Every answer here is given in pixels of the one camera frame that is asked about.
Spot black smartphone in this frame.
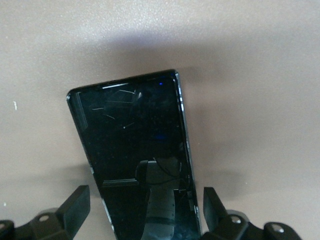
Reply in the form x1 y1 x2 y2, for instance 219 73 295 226
66 69 204 240

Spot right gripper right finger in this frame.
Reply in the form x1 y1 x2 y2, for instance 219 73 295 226
203 187 263 240

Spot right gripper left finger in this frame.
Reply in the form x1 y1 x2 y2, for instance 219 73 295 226
14 184 91 240

